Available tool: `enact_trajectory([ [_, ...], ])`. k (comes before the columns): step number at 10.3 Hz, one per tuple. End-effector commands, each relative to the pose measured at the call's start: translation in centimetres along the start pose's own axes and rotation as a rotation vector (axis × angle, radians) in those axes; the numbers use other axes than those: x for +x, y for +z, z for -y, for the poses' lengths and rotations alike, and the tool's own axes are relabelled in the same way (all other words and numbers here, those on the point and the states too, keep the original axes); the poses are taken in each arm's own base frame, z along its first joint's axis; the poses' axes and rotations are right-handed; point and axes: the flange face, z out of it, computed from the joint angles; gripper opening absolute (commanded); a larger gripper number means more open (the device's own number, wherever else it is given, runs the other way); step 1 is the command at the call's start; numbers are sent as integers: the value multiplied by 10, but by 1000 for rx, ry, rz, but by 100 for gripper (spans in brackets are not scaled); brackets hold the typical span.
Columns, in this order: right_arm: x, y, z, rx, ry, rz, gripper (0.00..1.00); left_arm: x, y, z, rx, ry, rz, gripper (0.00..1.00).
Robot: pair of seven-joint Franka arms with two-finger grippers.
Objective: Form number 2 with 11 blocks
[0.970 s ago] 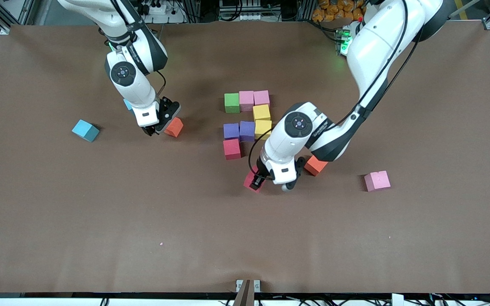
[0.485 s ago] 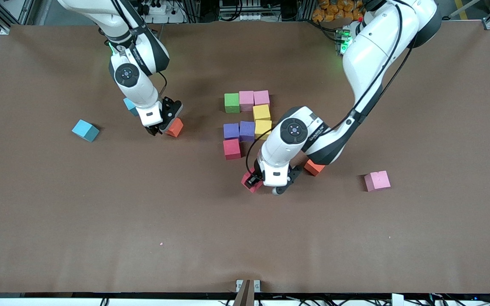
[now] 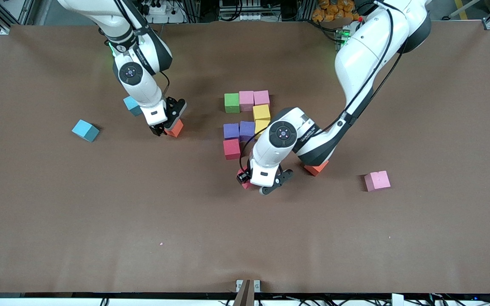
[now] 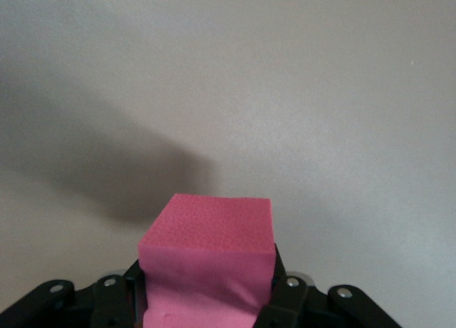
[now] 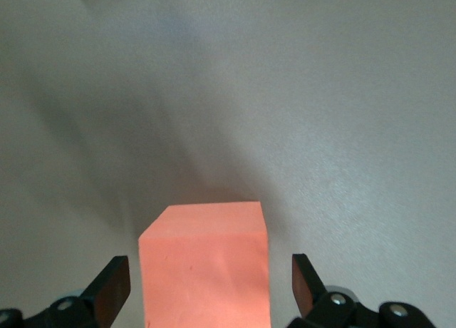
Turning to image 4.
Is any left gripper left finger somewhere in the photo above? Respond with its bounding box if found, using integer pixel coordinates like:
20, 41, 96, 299
90, 260, 150, 328

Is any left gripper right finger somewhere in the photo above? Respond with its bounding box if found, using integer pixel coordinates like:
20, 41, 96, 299
253, 245, 311, 328

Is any red foam cube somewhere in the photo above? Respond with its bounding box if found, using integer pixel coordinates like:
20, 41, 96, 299
137, 193, 278, 328

